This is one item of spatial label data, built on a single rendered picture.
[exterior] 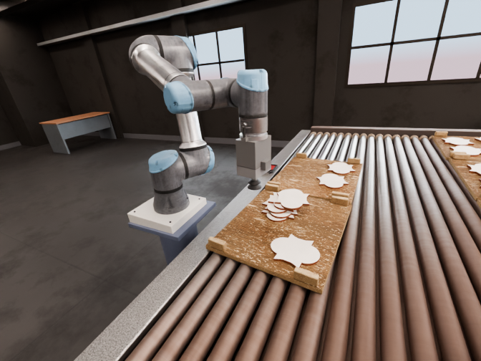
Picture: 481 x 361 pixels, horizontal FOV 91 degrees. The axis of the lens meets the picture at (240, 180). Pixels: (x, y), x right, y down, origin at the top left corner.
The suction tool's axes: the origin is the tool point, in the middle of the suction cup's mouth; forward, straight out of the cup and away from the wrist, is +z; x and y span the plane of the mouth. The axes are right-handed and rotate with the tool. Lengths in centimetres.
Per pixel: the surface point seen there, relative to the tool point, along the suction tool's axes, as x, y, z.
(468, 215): -55, 43, 15
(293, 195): -4.6, 18.9, 10.7
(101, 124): 609, 228, 80
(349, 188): -18.8, 42.0, 13.9
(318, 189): -8.2, 35.3, 14.4
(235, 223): 7.7, -0.8, 15.8
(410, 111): -26, 376, 34
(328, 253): -23.2, 0.6, 14.8
